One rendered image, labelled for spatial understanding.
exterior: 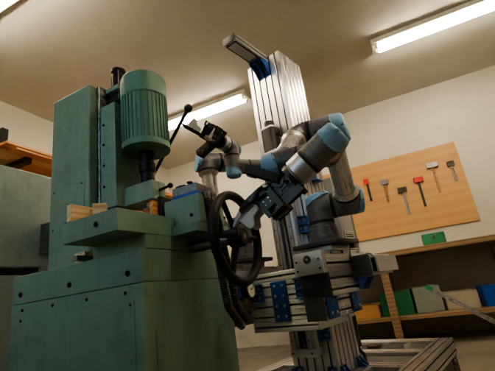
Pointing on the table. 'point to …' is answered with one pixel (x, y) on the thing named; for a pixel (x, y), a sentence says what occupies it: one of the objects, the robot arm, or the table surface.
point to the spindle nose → (146, 165)
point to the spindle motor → (144, 114)
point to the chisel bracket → (143, 194)
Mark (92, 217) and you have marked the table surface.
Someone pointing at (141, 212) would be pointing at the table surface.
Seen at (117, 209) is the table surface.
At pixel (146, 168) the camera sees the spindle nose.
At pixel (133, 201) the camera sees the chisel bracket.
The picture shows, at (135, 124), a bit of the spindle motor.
